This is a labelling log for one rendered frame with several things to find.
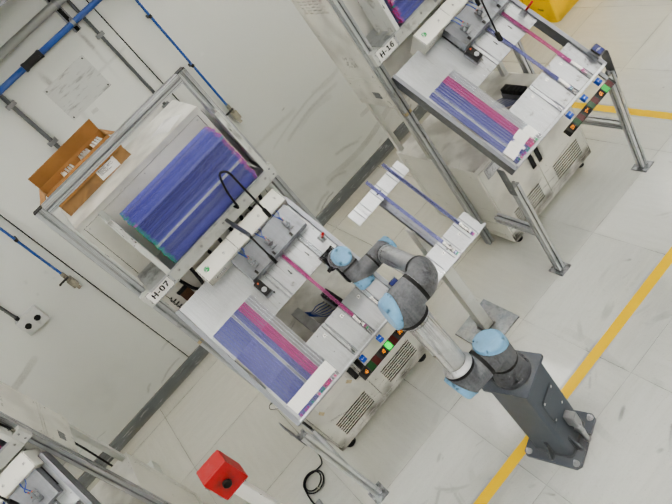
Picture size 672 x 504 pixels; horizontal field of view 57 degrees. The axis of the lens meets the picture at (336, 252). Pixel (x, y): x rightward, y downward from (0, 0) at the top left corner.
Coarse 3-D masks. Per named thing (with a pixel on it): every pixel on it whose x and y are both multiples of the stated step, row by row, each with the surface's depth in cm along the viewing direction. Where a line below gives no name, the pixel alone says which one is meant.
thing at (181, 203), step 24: (192, 144) 247; (216, 144) 245; (168, 168) 246; (192, 168) 242; (216, 168) 248; (240, 168) 253; (144, 192) 244; (168, 192) 240; (192, 192) 245; (216, 192) 251; (240, 192) 256; (144, 216) 238; (168, 216) 243; (192, 216) 248; (216, 216) 254; (168, 240) 246; (192, 240) 251
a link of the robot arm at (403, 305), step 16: (400, 288) 197; (416, 288) 196; (384, 304) 196; (400, 304) 195; (416, 304) 196; (400, 320) 196; (416, 320) 198; (432, 320) 204; (416, 336) 204; (432, 336) 204; (432, 352) 208; (448, 352) 208; (464, 352) 217; (448, 368) 212; (464, 368) 211; (480, 368) 214; (448, 384) 215; (464, 384) 213; (480, 384) 215
